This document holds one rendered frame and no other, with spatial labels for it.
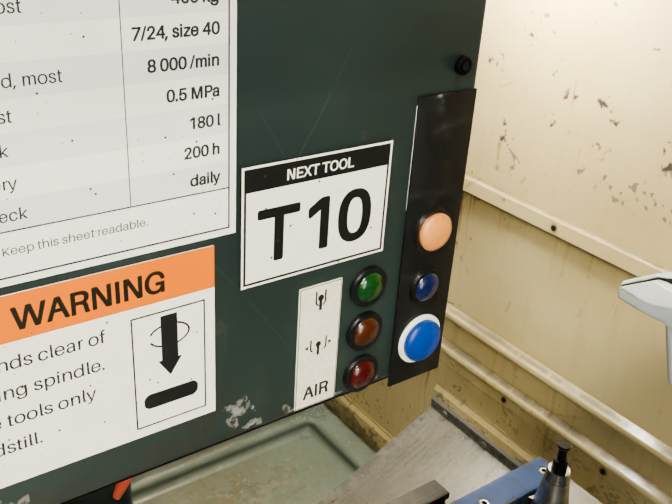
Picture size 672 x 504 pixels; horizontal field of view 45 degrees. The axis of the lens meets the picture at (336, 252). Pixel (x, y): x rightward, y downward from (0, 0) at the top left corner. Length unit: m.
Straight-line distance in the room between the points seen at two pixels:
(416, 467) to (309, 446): 0.43
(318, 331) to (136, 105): 0.19
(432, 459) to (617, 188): 0.69
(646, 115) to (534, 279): 0.37
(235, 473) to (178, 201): 1.61
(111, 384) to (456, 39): 0.27
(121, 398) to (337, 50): 0.21
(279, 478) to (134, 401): 1.53
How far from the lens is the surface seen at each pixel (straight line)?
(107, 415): 0.44
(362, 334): 0.51
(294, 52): 0.41
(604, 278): 1.36
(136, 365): 0.43
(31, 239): 0.38
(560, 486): 0.98
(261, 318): 0.46
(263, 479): 1.96
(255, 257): 0.44
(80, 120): 0.37
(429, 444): 1.72
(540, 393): 1.53
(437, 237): 0.51
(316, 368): 0.50
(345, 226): 0.47
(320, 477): 1.97
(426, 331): 0.54
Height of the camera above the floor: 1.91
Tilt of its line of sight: 27 degrees down
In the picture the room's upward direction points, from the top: 4 degrees clockwise
